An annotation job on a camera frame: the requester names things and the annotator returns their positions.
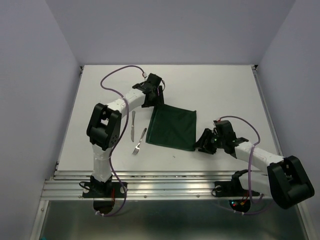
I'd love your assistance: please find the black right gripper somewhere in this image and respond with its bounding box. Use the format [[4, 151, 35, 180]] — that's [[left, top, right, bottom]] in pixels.
[[191, 128, 225, 155]]

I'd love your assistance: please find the dark green cloth napkin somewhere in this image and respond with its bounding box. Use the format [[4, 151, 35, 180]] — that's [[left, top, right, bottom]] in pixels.
[[145, 104, 197, 152]]

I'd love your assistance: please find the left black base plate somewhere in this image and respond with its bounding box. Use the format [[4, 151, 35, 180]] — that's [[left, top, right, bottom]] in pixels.
[[79, 181, 125, 199]]

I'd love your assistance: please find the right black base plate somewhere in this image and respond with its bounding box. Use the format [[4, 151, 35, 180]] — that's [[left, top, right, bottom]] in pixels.
[[211, 181, 241, 198]]

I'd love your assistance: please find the silver fork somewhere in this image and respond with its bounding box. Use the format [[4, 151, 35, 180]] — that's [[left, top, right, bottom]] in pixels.
[[132, 127, 148, 156]]

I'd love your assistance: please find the aluminium frame rail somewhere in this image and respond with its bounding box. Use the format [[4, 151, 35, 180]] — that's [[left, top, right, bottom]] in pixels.
[[31, 65, 312, 240]]

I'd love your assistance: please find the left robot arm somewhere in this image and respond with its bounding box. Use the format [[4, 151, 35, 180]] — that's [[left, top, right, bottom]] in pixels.
[[86, 73, 164, 197]]

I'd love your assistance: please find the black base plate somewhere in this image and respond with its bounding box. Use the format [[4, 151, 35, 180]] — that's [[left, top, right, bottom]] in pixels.
[[79, 181, 125, 199], [211, 181, 241, 198]]

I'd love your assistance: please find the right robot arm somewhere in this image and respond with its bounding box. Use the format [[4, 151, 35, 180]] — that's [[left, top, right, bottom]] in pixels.
[[194, 119, 315, 209]]

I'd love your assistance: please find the silver table knife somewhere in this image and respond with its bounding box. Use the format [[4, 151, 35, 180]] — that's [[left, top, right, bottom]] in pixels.
[[130, 110, 136, 142]]

